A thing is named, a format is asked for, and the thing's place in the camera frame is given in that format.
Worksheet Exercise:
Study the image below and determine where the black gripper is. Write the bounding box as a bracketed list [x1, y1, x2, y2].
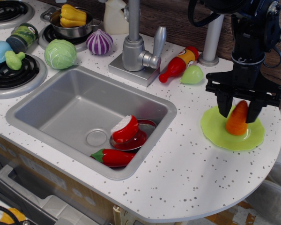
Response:
[206, 56, 281, 123]

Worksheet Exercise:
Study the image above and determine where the orange toy carrot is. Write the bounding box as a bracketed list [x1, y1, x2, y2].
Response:
[225, 100, 248, 135]

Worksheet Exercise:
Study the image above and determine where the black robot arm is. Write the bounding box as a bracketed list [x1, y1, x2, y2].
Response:
[188, 0, 281, 123]

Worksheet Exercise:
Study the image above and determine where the lime green plate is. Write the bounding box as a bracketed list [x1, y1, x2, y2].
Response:
[200, 106, 265, 151]

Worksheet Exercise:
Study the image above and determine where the green toy pear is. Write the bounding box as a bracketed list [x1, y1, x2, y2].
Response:
[180, 65, 204, 84]

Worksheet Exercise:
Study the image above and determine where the red ketchup bottle toy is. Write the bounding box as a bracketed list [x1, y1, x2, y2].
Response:
[159, 46, 199, 83]

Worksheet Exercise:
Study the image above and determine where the silver toy faucet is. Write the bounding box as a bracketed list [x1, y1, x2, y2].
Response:
[108, 0, 167, 87]

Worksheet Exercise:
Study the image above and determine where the red white toy apple half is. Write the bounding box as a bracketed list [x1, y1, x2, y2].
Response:
[111, 115, 139, 143]

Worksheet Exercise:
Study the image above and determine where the red toy chili pepper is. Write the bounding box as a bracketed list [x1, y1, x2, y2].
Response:
[90, 149, 136, 168]

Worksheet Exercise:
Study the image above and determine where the cream toy bottle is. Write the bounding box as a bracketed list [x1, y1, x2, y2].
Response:
[103, 0, 129, 35]

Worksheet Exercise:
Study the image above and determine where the purple striped toy onion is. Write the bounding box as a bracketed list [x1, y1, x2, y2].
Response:
[86, 29, 113, 55]

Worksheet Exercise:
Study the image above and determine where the grey sink basin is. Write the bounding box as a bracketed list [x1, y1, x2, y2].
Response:
[6, 66, 177, 180]

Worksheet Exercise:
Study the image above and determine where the green toy cabbage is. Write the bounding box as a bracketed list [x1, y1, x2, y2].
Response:
[44, 39, 77, 70]

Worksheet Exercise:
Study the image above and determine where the yellow toy bell pepper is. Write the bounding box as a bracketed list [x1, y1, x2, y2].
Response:
[60, 4, 87, 28]

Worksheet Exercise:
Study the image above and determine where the small steel pot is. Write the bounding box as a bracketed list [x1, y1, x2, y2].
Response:
[40, 7, 103, 39]

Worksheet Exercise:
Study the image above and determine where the rear right stove burner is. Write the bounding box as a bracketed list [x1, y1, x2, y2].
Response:
[38, 25, 87, 52]

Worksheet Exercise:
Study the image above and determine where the toy oven door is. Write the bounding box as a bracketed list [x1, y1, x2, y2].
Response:
[0, 161, 91, 225]

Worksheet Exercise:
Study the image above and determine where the green labelled toy can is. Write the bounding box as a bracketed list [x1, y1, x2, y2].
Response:
[6, 23, 38, 53]

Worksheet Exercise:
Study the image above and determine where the light green toy broccoli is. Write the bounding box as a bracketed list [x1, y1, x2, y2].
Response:
[5, 51, 25, 71]

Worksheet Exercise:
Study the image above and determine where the front black stove burner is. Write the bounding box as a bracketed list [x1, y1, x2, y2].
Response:
[0, 54, 47, 99]

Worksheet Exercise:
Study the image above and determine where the rear left stove burner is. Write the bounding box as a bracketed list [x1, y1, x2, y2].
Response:
[0, 0, 35, 30]

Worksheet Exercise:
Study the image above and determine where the yellow toy on floor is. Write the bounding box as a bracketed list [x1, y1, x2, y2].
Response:
[0, 208, 26, 225]

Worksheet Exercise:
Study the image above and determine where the grey vertical post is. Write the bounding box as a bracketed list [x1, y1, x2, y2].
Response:
[199, 15, 224, 67]

